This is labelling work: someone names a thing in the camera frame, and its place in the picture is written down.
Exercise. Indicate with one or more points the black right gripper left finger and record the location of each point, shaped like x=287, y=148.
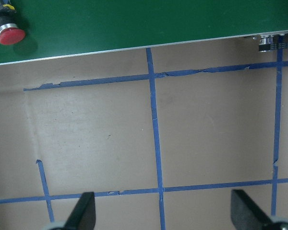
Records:
x=83, y=216

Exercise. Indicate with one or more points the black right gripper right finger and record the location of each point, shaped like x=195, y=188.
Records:
x=245, y=214

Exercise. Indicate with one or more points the red push button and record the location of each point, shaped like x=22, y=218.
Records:
x=10, y=33

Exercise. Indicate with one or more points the brown paper table cover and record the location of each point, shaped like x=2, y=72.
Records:
x=161, y=135

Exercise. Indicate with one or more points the conveyor drive belt pulley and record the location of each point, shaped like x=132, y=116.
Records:
x=271, y=42

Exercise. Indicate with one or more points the green conveyor belt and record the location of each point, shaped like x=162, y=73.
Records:
x=58, y=28

